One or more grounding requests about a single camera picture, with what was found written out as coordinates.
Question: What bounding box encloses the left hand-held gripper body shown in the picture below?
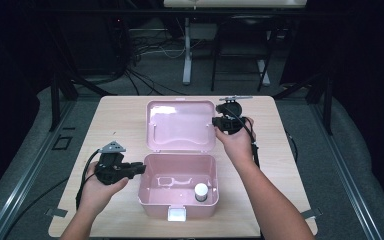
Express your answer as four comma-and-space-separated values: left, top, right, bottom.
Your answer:
94, 140, 135, 186

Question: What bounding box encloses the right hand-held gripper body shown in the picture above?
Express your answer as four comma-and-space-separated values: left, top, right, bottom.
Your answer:
215, 95, 254, 136

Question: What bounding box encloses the pink storage box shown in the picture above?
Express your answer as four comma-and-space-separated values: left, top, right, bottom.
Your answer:
137, 99, 220, 223

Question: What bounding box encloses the small white-capped bottle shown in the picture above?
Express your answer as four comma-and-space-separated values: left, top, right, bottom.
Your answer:
194, 182, 210, 203

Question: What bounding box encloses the person's right hand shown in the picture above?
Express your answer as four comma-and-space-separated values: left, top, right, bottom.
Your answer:
214, 116, 258, 168

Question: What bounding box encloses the person's left hand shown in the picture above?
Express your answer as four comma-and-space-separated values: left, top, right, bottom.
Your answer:
79, 161, 130, 218

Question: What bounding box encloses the black chair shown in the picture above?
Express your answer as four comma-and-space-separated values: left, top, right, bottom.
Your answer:
210, 14, 279, 93

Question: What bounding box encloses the white desk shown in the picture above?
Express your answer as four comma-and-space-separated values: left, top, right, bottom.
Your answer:
163, 0, 309, 87

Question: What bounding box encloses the black metal stand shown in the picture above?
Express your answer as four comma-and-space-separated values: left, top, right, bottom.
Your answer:
48, 71, 118, 133
273, 71, 334, 136

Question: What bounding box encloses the black metal crossbar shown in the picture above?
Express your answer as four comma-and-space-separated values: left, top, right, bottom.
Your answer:
29, 8, 314, 18

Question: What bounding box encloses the left hand-held gripper cable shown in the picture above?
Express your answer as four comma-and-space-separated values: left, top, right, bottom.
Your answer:
75, 149, 102, 211

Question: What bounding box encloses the hand-held gripper cable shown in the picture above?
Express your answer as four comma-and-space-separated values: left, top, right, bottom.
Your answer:
75, 149, 102, 211
224, 105, 261, 170

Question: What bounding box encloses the right hand-held gripper cable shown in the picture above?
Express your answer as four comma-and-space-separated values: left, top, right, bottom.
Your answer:
224, 105, 261, 170

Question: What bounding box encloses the short black cable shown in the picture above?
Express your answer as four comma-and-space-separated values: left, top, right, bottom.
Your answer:
284, 129, 300, 163

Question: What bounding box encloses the grey metal bracket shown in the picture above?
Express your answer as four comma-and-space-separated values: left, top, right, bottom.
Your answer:
304, 207, 324, 221
44, 207, 68, 219

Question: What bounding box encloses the long black cable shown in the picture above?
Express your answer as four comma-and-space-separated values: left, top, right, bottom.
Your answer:
3, 177, 70, 240

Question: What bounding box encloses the aluminium rail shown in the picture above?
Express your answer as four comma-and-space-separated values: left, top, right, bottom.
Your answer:
308, 103, 384, 240
0, 99, 78, 240

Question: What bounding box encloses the tangle of floor cables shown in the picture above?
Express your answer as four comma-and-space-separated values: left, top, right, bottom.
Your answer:
124, 29, 189, 97

